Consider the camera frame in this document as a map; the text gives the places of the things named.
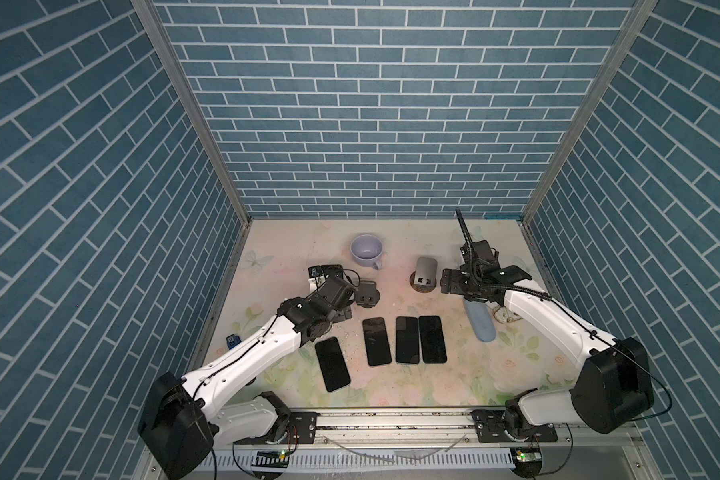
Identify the pink-edged black phone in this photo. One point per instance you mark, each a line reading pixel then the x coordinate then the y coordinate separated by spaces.
pixel 376 342

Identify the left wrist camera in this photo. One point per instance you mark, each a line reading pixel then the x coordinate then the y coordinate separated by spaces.
pixel 318 274

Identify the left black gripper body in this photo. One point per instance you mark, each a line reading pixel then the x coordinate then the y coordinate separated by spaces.
pixel 344 314

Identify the small blue object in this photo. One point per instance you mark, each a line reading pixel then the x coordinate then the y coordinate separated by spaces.
pixel 232 341

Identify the black phone front stand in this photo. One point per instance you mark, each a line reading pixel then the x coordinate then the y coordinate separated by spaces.
pixel 332 364

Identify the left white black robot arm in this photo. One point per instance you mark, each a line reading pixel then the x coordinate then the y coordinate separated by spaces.
pixel 185 417

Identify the black round phone stand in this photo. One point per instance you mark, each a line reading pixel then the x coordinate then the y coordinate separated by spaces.
pixel 424 277

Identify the blue glasses case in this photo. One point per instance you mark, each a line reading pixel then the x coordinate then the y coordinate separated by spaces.
pixel 481 320

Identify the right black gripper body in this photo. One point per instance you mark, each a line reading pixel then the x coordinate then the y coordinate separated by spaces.
pixel 464 283

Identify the lavender ceramic mug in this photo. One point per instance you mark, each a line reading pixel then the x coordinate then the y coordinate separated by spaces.
pixel 367 250

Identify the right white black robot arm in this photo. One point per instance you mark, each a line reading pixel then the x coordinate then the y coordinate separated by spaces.
pixel 613 384

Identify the black stand under pink phone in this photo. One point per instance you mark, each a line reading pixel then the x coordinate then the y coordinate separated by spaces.
pixel 367 294

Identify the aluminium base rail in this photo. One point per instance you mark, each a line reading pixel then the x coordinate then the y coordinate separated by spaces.
pixel 431 443

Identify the green-edged black phone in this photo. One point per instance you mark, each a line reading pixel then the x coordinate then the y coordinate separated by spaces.
pixel 407 342

